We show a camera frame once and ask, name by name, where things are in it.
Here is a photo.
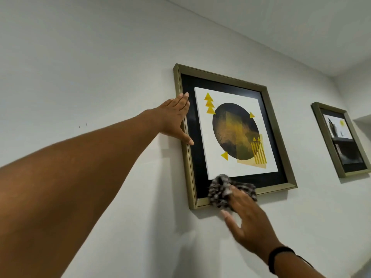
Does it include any person's left hand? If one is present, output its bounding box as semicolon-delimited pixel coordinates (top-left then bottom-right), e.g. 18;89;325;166
146;92;194;146

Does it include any person's right forearm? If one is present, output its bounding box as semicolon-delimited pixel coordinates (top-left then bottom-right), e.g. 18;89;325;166
274;251;326;278

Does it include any black wristband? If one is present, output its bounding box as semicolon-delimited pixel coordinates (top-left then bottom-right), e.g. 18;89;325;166
268;246;314;275

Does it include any small gold framed picture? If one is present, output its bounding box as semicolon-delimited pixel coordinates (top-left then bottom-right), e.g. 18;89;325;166
310;101;371;179

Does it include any gold framed circle art picture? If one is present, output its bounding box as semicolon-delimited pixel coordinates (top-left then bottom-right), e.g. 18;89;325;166
173;63;298;210

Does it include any person's right hand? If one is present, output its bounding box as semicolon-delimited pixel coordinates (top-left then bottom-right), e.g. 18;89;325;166
220;185;283;260

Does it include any person's left forearm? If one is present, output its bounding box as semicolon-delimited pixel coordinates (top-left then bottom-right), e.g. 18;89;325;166
0;109;158;278

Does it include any grey patterned cleaning cloth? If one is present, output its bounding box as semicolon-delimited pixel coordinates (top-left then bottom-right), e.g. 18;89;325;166
208;174;258;212

